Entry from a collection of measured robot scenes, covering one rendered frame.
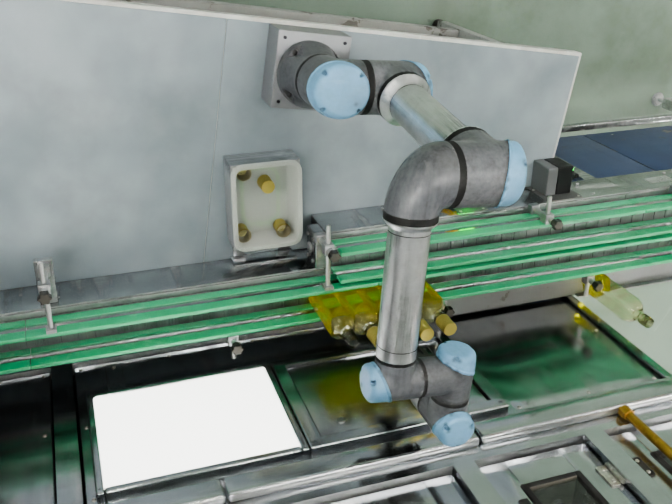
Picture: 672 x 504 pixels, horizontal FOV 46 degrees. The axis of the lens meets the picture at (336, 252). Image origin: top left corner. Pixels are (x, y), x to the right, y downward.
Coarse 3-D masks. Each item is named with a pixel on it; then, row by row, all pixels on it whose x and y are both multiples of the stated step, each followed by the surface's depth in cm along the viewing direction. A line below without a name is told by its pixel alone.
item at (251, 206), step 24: (240, 168) 187; (264, 168) 196; (288, 168) 197; (240, 192) 197; (288, 192) 201; (240, 216) 200; (264, 216) 202; (288, 216) 204; (264, 240) 199; (288, 240) 200
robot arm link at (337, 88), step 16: (304, 64) 171; (320, 64) 165; (336, 64) 162; (352, 64) 163; (368, 64) 167; (304, 80) 168; (320, 80) 162; (336, 80) 162; (352, 80) 163; (368, 80) 165; (304, 96) 170; (320, 96) 163; (336, 96) 163; (352, 96) 164; (368, 96) 165; (320, 112) 167; (336, 112) 164; (352, 112) 165; (368, 112) 170
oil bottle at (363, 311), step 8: (344, 296) 194; (352, 296) 194; (360, 296) 194; (352, 304) 191; (360, 304) 191; (368, 304) 191; (352, 312) 188; (360, 312) 187; (368, 312) 187; (376, 312) 188; (360, 320) 186; (368, 320) 186; (376, 320) 187; (360, 328) 187
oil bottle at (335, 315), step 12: (312, 300) 199; (324, 300) 193; (336, 300) 193; (324, 312) 190; (336, 312) 188; (348, 312) 188; (324, 324) 192; (336, 324) 184; (348, 324) 185; (336, 336) 186
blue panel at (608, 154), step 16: (656, 128) 285; (560, 144) 268; (576, 144) 268; (592, 144) 268; (608, 144) 268; (624, 144) 269; (640, 144) 269; (656, 144) 269; (576, 160) 253; (592, 160) 254; (608, 160) 254; (624, 160) 254; (640, 160) 254; (656, 160) 254; (608, 176) 241
